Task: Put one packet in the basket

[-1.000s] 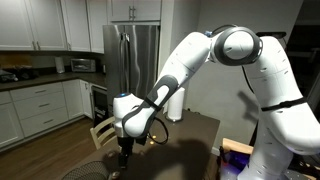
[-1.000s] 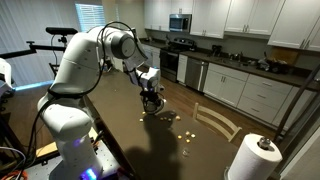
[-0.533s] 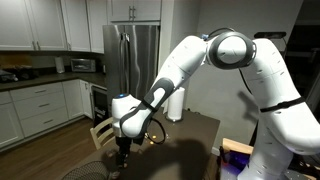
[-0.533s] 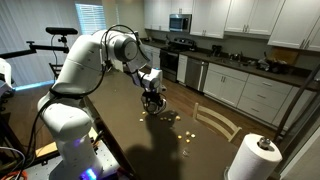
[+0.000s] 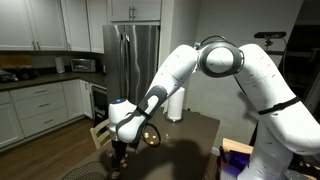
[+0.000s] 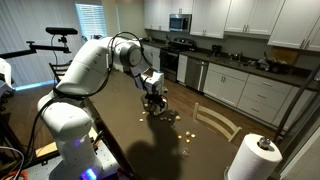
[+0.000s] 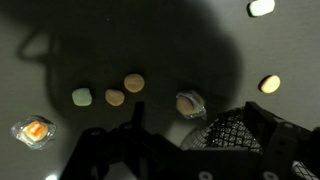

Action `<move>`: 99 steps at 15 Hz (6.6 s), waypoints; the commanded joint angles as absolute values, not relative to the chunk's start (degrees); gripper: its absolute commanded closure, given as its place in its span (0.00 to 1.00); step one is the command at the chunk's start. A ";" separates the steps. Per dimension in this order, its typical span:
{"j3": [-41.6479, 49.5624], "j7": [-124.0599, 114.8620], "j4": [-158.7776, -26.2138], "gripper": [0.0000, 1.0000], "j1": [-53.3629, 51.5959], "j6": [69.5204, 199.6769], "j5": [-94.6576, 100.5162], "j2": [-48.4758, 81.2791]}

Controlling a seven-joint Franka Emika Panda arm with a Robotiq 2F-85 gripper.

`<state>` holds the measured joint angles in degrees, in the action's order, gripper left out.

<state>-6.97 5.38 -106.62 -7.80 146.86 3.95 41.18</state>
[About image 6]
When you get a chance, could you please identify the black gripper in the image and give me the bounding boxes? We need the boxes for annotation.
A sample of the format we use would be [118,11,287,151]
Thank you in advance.
[141,89,169,117]

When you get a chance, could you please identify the steel dishwasher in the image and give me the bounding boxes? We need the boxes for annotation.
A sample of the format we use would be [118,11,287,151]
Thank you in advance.
[185,57,209,93]

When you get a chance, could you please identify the black kitchen stove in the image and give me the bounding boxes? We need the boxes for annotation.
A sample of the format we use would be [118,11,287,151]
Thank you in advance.
[159,37,197,83]

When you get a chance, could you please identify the black coffee maker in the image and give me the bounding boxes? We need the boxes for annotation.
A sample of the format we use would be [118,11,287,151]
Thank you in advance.
[210,44,223,58]

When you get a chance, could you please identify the steel microwave oven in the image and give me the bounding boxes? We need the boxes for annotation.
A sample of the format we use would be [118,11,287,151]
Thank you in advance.
[168,13,193,33]

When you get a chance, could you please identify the white lower kitchen cabinets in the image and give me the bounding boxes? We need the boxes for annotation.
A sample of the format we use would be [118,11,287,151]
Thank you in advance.
[143,44,316,129]

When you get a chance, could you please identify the white kitchen cabinets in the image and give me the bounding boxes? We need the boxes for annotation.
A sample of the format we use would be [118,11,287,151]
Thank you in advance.
[143,0,320,53]
[143,44,316,129]

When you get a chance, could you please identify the dark wooden chair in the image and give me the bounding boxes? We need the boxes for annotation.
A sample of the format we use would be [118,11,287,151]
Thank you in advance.
[49,60,73,84]

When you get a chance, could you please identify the white window blind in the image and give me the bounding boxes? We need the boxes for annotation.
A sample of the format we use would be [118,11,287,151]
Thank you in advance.
[75,3,108,40]

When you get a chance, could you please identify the white paper towel roll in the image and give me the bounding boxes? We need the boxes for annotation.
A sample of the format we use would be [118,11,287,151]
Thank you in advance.
[227,133,283,180]

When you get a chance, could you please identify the metal paper towel holder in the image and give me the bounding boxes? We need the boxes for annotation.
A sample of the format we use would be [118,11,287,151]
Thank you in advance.
[257,135,275,152]

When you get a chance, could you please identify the dark countertop clutter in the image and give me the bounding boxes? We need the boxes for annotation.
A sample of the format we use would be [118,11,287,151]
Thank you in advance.
[257,55,292,75]

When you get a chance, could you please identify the white upper kitchen cabinets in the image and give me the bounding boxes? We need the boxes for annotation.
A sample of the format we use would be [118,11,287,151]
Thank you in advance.
[143,0,320,53]

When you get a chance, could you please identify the dark slanted pole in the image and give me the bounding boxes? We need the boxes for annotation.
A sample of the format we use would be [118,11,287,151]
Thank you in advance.
[273,64,320,141]

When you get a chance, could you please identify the wooden cutting board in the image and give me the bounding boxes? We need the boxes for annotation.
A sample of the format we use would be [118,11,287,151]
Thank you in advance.
[271,46,300,66]

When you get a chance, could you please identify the white device housing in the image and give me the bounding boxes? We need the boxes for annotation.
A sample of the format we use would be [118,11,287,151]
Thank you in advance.
[0,58,14,98]

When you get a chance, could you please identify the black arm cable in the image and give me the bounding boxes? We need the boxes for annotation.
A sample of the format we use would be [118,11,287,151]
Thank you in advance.
[24,31,153,168]

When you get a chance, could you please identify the wooden rectangular frame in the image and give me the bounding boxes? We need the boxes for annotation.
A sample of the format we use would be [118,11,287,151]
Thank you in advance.
[192,102,243,143]

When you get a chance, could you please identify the white perforated base plate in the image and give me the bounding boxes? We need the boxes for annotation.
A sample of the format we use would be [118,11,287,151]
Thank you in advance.
[23,139,122,180]

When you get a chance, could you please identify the black camera bar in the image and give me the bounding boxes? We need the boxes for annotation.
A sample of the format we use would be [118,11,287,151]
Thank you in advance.
[45,27,79,36]

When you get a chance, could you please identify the black camera boom stand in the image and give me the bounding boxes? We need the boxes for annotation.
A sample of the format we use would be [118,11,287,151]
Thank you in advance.
[0,35,72,60]

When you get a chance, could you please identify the white floor cable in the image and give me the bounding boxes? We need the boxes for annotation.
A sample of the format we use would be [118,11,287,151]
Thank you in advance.
[0,145,26,180]

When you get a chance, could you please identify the orange floor cable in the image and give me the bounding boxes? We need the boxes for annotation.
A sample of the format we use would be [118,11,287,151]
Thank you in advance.
[2,170,28,180]

